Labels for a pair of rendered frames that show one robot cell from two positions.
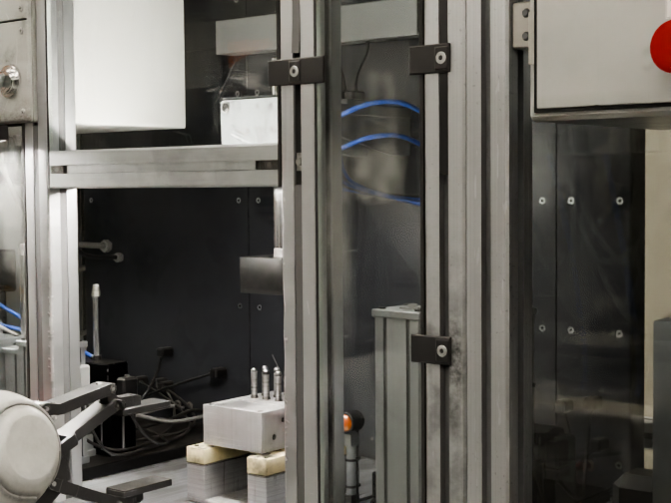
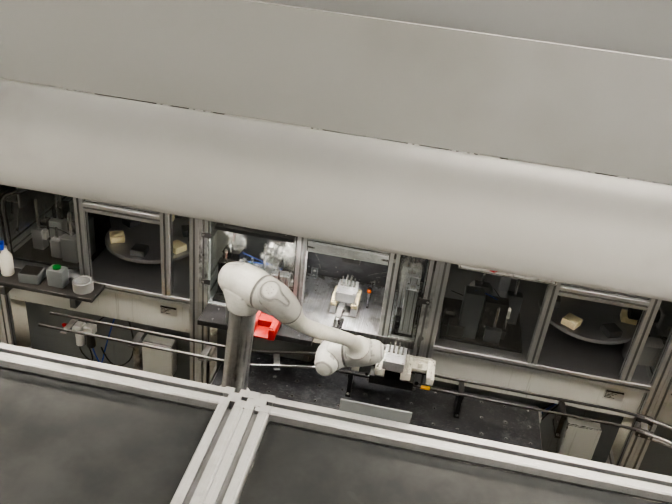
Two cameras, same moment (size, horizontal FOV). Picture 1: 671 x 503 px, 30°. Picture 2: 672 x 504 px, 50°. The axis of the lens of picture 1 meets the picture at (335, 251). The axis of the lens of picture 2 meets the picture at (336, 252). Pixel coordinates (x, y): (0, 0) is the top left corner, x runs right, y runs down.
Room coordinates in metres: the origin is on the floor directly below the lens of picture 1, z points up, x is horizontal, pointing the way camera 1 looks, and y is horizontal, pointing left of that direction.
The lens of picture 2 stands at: (-0.91, 1.69, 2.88)
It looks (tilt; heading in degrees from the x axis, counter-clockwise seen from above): 30 degrees down; 328
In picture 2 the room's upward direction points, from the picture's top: 7 degrees clockwise
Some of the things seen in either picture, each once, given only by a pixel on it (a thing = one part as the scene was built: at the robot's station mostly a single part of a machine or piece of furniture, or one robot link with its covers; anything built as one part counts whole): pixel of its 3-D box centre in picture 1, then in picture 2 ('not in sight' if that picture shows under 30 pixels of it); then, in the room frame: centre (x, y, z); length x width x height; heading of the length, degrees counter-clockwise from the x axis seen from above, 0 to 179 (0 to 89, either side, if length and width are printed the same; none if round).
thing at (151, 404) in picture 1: (138, 406); not in sight; (1.35, 0.22, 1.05); 0.07 x 0.03 x 0.01; 141
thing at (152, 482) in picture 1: (139, 486); not in sight; (1.35, 0.22, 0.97); 0.07 x 0.03 x 0.01; 141
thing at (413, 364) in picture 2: not in sight; (393, 369); (1.09, 0.07, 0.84); 0.36 x 0.14 x 0.10; 51
